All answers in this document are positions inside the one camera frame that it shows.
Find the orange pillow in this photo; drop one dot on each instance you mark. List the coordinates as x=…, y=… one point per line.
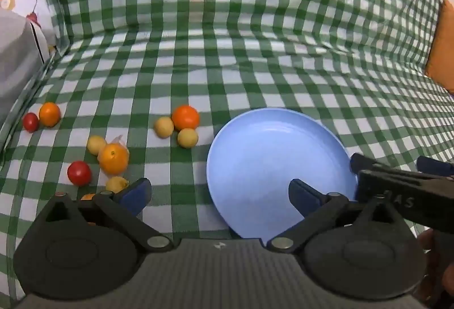
x=441, y=46

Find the person's right hand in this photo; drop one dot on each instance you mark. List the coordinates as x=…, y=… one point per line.
x=425, y=245

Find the small yellow round fruit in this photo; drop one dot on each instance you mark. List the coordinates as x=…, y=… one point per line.
x=187, y=137
x=117, y=184
x=96, y=145
x=163, y=127

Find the green checked cloth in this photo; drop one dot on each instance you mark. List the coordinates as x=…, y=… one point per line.
x=248, y=46

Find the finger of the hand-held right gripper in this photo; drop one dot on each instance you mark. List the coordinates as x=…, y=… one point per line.
x=436, y=165
x=361, y=162

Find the orange mandarin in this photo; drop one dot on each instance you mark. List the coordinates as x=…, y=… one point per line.
x=49, y=114
x=185, y=117
x=113, y=159

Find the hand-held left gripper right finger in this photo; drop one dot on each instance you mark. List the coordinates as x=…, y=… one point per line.
x=305, y=197

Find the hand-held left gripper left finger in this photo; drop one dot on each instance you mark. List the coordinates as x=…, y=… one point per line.
x=136, y=193

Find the blue plate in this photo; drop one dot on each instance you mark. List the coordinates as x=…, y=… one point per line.
x=269, y=152

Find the clear plastic scrap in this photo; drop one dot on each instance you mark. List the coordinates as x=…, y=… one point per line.
x=119, y=139

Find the grey fabric bag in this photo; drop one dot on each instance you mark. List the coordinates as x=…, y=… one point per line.
x=14, y=57

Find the red tomato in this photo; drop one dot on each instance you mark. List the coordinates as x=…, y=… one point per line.
x=30, y=122
x=79, y=173

